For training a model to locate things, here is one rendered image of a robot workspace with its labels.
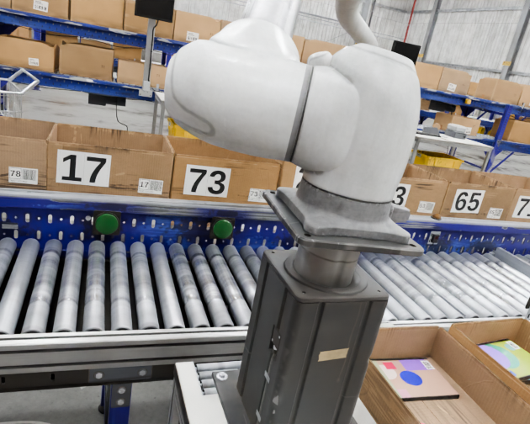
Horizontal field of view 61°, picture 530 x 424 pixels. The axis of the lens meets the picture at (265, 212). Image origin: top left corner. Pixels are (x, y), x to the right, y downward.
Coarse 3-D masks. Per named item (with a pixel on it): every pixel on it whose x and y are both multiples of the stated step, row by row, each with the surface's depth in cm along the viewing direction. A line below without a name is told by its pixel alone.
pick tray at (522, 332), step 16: (496, 320) 125; (512, 320) 127; (464, 336) 113; (480, 336) 124; (496, 336) 127; (512, 336) 130; (528, 336) 127; (480, 352) 109; (496, 368) 105; (512, 384) 101; (528, 384) 114; (528, 400) 97
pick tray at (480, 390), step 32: (384, 352) 113; (416, 352) 117; (448, 352) 112; (384, 384) 91; (480, 384) 103; (384, 416) 90; (416, 416) 96; (448, 416) 98; (480, 416) 100; (512, 416) 95
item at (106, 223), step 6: (102, 216) 145; (108, 216) 146; (114, 216) 147; (96, 222) 145; (102, 222) 146; (108, 222) 146; (114, 222) 147; (102, 228) 146; (108, 228) 147; (114, 228) 148
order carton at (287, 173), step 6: (282, 162) 167; (288, 162) 167; (282, 168) 167; (288, 168) 167; (294, 168) 168; (282, 174) 167; (288, 174) 168; (294, 174) 169; (282, 180) 168; (288, 180) 168; (282, 186) 168; (288, 186) 169
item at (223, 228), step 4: (220, 220) 159; (224, 220) 160; (216, 224) 159; (220, 224) 159; (224, 224) 160; (228, 224) 160; (216, 228) 159; (220, 228) 160; (224, 228) 160; (228, 228) 161; (232, 228) 162; (216, 232) 160; (220, 232) 160; (224, 232) 161; (228, 232) 161; (220, 236) 161; (224, 236) 162
